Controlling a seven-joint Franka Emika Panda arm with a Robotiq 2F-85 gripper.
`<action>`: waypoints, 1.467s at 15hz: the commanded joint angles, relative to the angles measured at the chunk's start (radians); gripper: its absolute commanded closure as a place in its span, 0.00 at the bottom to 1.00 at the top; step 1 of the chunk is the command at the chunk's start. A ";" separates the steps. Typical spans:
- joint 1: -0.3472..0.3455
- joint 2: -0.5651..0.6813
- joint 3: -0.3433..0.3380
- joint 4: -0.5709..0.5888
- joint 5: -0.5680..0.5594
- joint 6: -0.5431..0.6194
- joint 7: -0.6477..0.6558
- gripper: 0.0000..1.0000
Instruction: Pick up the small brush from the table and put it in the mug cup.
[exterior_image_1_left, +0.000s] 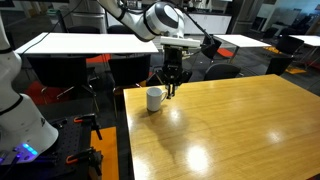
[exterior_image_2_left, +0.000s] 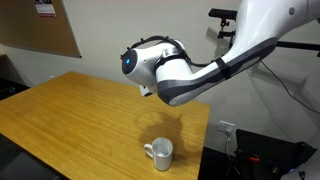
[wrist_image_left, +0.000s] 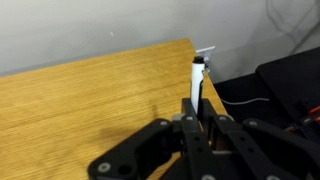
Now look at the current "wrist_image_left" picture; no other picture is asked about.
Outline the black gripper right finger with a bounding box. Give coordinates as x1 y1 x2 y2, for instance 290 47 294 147
199 97 320 180

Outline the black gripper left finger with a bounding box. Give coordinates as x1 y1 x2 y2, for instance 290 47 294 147
87 97 221 180

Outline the orange black clamp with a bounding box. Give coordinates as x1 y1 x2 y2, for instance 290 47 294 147
287 98 320 135

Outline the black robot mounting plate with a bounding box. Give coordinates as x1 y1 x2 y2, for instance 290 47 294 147
213 46 320 145

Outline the thin white cable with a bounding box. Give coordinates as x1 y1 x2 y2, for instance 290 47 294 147
219 97 271 107

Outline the white table clamp bracket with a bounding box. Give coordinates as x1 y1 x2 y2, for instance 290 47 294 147
195 45 217 74

